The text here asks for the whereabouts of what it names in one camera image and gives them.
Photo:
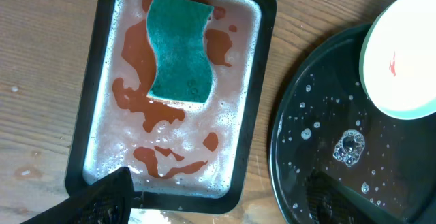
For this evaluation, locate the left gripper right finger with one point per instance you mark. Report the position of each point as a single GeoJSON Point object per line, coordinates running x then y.
{"type": "Point", "coordinates": [329, 201]}

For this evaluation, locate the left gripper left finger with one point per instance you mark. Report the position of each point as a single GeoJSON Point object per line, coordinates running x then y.
{"type": "Point", "coordinates": [106, 201]}

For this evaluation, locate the green scrubbing sponge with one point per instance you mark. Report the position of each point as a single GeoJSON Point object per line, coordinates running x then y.
{"type": "Point", "coordinates": [176, 34]}

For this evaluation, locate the black round tray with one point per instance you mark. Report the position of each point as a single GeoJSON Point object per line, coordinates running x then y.
{"type": "Point", "coordinates": [326, 122]}

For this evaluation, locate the light blue plate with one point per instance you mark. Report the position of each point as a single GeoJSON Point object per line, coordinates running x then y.
{"type": "Point", "coordinates": [397, 60]}

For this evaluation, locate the black rectangular soapy tray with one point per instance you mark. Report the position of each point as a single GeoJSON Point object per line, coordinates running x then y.
{"type": "Point", "coordinates": [74, 180]}

